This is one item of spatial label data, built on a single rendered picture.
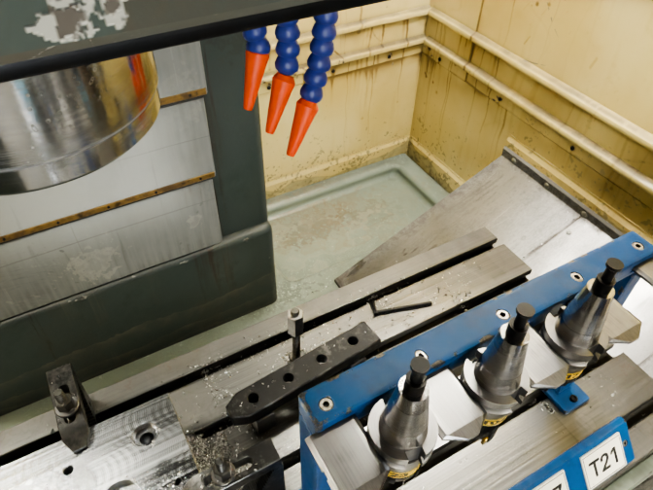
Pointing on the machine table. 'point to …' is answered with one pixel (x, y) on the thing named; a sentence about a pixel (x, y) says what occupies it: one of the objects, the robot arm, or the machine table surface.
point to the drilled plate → (113, 456)
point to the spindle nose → (74, 121)
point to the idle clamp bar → (300, 377)
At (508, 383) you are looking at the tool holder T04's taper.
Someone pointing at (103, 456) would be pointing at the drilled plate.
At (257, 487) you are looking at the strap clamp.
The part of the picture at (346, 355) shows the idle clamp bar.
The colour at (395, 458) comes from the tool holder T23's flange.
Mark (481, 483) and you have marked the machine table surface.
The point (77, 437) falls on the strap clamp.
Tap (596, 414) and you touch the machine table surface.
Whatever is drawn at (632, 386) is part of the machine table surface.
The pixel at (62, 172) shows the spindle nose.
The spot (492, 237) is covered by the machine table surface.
